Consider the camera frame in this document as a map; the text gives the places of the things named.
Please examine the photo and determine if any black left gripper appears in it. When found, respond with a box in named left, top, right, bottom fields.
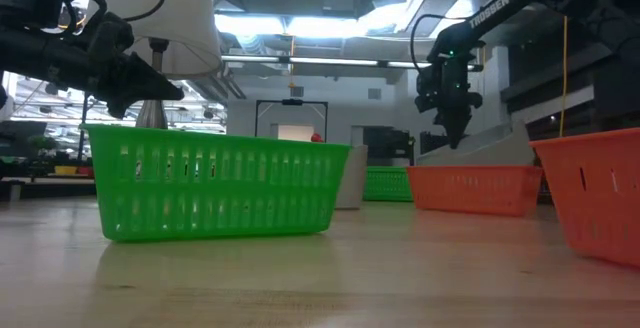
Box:
left=89, top=50, right=185, bottom=119

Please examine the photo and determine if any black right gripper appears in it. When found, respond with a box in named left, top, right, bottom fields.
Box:
left=433, top=52, right=484, bottom=150

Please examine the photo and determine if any large white plastic bin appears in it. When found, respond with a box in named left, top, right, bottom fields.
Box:
left=416, top=120, right=532, bottom=168

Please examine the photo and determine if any black background equipment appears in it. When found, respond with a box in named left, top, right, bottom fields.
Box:
left=363, top=125, right=451, bottom=168

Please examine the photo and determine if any white shade table lamp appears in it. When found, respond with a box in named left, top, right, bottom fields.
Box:
left=92, top=0, right=224, bottom=130

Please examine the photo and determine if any small grey plastic bin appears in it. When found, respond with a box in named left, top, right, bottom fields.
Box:
left=334, top=144, right=370, bottom=211

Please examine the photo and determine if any large green slotted plastic basket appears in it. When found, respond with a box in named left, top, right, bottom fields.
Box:
left=81, top=123, right=353, bottom=243

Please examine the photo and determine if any dark shelving unit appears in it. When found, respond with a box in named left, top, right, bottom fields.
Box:
left=501, top=42, right=640, bottom=142

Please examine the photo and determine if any long linear ceiling light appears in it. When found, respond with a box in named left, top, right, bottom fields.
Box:
left=221, top=54, right=434, bottom=71

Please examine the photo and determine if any large orange slotted plastic basket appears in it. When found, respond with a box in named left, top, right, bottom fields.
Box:
left=528, top=127, right=640, bottom=269

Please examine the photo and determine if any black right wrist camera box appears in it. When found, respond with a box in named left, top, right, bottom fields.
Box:
left=414, top=78, right=441, bottom=114

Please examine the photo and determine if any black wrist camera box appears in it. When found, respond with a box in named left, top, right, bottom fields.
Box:
left=414, top=78, right=441, bottom=114
left=97, top=11, right=135, bottom=54

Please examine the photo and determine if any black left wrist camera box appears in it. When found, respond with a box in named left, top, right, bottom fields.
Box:
left=97, top=11, right=135, bottom=54

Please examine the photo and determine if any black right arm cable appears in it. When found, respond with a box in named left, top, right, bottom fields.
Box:
left=410, top=13, right=454, bottom=72

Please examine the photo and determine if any black frame stand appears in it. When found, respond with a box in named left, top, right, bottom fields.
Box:
left=254, top=98, right=330, bottom=144

